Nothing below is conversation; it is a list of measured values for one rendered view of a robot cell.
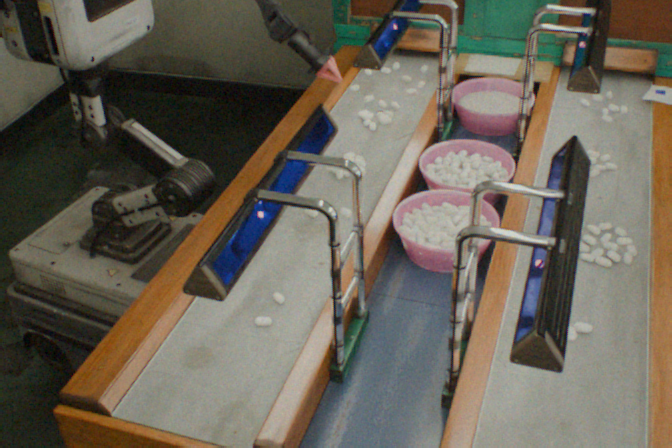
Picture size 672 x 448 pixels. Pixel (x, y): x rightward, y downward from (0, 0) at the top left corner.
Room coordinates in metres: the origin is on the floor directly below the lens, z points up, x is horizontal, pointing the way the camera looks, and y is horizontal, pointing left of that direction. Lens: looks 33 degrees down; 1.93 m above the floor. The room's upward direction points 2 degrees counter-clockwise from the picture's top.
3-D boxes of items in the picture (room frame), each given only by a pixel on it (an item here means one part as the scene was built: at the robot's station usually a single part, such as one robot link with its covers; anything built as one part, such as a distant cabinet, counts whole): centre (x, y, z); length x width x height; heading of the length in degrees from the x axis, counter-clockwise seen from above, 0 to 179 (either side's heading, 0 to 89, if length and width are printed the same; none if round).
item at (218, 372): (1.85, -0.01, 0.73); 1.81 x 0.30 x 0.02; 160
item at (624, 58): (2.44, -0.95, 0.83); 0.30 x 0.06 x 0.07; 70
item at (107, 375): (1.93, 0.19, 0.67); 1.81 x 0.12 x 0.19; 160
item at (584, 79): (2.04, -0.74, 1.08); 0.62 x 0.08 x 0.07; 160
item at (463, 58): (2.51, -0.62, 0.77); 0.33 x 0.15 x 0.01; 70
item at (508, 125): (2.30, -0.54, 0.72); 0.27 x 0.27 x 0.10
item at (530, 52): (2.07, -0.67, 0.90); 0.20 x 0.19 x 0.45; 160
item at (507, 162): (1.89, -0.39, 0.72); 0.27 x 0.27 x 0.10
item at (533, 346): (1.14, -0.41, 1.08); 0.62 x 0.08 x 0.07; 160
